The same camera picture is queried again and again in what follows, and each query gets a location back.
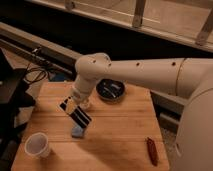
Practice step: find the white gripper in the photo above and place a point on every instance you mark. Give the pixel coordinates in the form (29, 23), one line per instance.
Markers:
(72, 109)

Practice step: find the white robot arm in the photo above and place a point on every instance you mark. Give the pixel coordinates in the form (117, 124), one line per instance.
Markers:
(189, 78)

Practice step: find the blue eraser block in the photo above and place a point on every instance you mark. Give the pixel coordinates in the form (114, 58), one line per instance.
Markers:
(77, 132)

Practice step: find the small white bottle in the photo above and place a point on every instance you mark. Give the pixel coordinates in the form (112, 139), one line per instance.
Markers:
(85, 105)

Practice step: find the black round bowl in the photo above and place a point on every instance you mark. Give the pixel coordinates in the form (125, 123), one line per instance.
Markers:
(110, 90)

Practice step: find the black equipment stand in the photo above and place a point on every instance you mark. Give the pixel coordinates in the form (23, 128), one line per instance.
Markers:
(13, 96)

